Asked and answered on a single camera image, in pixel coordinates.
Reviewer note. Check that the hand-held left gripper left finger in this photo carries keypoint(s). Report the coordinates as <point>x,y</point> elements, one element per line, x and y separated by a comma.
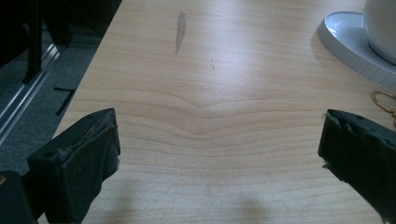
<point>77,161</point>

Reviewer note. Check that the black metal stand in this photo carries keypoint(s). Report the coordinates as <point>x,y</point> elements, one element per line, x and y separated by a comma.
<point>34,40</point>

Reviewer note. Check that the white round tray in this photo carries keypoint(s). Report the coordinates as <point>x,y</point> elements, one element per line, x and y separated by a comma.
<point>348,40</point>

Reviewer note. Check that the white round pot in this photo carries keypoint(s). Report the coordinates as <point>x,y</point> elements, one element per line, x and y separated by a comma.
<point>381,26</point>

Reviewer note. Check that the aluminium floor rail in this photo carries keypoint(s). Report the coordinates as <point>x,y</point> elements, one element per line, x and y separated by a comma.
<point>25,93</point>

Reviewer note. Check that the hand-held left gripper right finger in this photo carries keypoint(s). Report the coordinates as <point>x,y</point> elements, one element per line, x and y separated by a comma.
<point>364,152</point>

